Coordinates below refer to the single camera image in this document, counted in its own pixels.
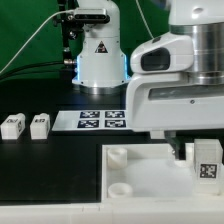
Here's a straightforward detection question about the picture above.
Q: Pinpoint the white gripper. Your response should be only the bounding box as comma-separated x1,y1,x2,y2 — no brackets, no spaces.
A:
126,33,224,160

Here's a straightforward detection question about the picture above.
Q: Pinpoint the white square table top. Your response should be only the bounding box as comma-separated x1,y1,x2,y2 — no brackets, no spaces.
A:
102,143,224,200

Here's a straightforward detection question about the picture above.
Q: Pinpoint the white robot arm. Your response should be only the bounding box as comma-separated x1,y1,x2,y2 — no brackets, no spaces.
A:
73,0,224,134

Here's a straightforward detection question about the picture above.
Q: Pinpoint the white L-shaped fence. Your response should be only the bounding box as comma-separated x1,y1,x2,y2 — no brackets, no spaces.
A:
0,198,224,224

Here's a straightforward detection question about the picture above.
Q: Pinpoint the white marker sheet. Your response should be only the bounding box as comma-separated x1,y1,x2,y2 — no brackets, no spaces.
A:
52,110,129,131

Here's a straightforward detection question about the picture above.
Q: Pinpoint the black cable bundle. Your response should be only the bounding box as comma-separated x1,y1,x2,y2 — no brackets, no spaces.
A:
0,60,73,83

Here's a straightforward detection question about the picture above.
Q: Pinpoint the black camera stand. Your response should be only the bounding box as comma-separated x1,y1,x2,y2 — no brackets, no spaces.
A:
53,0,83,81

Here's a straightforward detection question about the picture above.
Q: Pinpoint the grey camera on stand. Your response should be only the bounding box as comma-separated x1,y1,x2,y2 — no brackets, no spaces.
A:
74,8,110,24

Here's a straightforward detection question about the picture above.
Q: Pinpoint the white camera cable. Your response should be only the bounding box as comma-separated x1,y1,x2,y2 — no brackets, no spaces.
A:
0,9,75,75

